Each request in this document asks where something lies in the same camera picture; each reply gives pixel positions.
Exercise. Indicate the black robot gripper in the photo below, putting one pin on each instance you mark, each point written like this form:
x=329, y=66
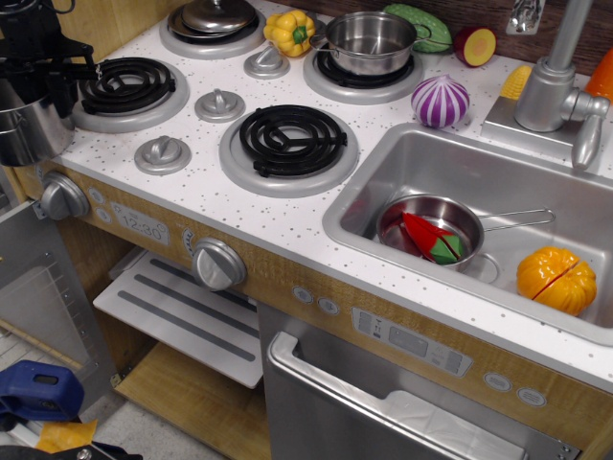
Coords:
x=33, y=45

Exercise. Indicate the back right black burner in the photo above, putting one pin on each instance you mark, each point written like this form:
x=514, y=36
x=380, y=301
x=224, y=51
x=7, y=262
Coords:
x=327, y=79

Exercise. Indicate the orange toy carrot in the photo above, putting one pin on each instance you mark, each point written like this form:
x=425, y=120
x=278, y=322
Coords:
x=601, y=81

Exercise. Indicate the silver oven dial left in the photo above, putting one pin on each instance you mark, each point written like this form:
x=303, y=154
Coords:
x=62, y=197

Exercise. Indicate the tall steel pot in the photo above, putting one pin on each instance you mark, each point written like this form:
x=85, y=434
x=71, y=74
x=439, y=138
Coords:
x=31, y=132

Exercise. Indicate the open oven door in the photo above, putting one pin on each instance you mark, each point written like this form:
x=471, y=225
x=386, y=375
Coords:
x=45, y=314

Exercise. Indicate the front left black burner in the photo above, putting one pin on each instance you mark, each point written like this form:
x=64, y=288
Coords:
x=131, y=94

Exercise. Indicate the black burner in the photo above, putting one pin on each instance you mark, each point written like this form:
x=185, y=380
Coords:
x=327, y=79
x=131, y=94
x=288, y=151

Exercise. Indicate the yellow cloth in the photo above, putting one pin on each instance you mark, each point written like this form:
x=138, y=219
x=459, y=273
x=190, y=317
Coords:
x=60, y=436

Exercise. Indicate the purple toy onion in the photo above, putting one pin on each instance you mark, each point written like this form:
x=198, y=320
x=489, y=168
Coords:
x=440, y=102

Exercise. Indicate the dishwasher control panel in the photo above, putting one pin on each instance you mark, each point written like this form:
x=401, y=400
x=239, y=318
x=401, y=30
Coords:
x=411, y=343

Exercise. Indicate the yellow toy bell pepper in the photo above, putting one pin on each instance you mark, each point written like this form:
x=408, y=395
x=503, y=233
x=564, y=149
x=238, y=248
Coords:
x=290, y=32

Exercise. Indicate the silver stove knob front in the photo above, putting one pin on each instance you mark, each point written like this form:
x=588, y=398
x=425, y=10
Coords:
x=163, y=155

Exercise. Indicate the silver dishwasher door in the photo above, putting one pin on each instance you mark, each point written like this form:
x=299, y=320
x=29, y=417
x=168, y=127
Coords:
x=328, y=399

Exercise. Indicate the silver stove knob back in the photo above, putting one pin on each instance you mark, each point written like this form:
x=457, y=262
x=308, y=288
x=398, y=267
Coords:
x=268, y=64

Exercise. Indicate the yellow toy corn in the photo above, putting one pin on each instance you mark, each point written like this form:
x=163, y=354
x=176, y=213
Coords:
x=513, y=86

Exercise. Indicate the red toy fruit half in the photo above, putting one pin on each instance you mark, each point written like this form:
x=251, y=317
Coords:
x=475, y=46

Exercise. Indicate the white oven rack shelf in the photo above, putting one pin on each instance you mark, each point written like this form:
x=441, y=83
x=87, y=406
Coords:
x=162, y=299

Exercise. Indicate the front centre black burner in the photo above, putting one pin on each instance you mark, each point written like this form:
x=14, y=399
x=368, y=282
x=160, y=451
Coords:
x=288, y=151

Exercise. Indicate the silver oven dial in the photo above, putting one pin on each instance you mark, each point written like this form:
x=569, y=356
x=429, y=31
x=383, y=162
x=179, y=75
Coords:
x=62, y=197
x=216, y=265

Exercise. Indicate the silver stove knob middle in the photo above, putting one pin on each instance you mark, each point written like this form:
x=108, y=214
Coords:
x=219, y=106

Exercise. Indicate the silver stove knob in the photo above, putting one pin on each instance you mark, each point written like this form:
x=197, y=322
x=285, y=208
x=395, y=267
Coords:
x=163, y=155
x=268, y=64
x=219, y=106

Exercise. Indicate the green toy cucumber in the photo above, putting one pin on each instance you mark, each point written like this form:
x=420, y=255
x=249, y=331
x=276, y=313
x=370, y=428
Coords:
x=433, y=35

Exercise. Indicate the small steel pot with handles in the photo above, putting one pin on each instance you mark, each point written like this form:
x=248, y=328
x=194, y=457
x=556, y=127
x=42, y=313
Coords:
x=370, y=43

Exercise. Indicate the orange toy pumpkin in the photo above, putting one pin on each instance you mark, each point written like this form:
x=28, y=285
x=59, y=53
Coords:
x=557, y=278

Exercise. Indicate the blue clamp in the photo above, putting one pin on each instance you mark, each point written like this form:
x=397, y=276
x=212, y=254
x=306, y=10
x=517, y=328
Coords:
x=37, y=391

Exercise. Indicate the steel pot lid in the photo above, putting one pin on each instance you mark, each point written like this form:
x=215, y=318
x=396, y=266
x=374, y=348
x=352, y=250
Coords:
x=217, y=16

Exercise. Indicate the steel saucepan with wire handle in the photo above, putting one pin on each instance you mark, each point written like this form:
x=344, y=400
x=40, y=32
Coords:
x=452, y=216

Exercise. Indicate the silver toy faucet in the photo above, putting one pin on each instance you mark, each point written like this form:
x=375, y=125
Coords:
x=552, y=116

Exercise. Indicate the silver oven dial right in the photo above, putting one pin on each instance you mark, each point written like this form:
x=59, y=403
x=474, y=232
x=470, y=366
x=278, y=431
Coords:
x=216, y=265

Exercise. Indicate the oven clock display panel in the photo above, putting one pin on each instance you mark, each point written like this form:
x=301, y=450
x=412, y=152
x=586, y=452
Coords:
x=141, y=224

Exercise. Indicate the red toy chili pepper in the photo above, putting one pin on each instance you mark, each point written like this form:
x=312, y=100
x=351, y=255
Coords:
x=435, y=244

